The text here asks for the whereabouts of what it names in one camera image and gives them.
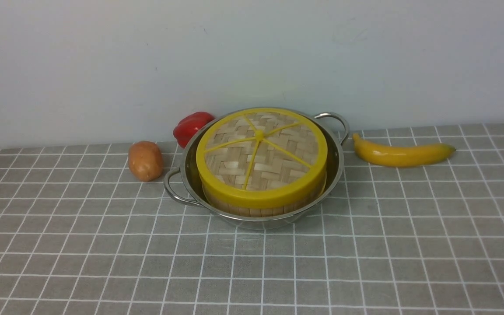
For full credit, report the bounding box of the bamboo steamer basket yellow rim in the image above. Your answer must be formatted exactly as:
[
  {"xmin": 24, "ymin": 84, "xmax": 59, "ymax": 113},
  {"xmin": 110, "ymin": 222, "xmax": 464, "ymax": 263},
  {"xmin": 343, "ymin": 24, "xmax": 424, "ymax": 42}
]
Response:
[{"xmin": 202, "ymin": 174, "xmax": 326, "ymax": 217}]

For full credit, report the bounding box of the woven bamboo steamer lid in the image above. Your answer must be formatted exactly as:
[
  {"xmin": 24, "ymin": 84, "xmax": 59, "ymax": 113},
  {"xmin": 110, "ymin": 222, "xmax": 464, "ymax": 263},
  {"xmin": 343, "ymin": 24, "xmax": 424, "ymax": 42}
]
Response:
[{"xmin": 195, "ymin": 108, "xmax": 329, "ymax": 199}]

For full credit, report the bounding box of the stainless steel pot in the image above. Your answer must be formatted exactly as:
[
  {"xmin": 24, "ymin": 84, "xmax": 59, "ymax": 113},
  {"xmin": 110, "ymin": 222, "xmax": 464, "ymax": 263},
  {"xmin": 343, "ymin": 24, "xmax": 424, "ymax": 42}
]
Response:
[{"xmin": 163, "ymin": 108, "xmax": 349, "ymax": 231}]

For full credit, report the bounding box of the grey checked tablecloth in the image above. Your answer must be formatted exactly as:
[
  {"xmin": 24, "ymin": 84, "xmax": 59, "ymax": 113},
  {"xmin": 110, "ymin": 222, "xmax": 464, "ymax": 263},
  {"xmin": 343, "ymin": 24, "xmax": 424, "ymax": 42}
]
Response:
[{"xmin": 0, "ymin": 123, "xmax": 504, "ymax": 315}]

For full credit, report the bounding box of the brown potato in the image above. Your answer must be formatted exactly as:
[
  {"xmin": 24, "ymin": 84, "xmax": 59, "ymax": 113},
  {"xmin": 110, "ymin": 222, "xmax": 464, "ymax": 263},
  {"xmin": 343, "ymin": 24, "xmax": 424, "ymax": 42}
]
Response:
[{"xmin": 128, "ymin": 141, "xmax": 164, "ymax": 182}]

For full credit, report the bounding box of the red bell pepper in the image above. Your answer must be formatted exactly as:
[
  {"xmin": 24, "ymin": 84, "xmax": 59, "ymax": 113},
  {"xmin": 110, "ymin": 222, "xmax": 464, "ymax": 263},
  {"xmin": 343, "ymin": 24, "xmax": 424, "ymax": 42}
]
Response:
[{"xmin": 173, "ymin": 112, "xmax": 215, "ymax": 149}]

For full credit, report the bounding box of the yellow banana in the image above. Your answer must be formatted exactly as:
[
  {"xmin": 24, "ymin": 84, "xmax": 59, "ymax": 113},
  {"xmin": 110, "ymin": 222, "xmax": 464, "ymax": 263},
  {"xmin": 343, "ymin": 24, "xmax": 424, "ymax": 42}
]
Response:
[{"xmin": 352, "ymin": 133, "xmax": 456, "ymax": 168}]

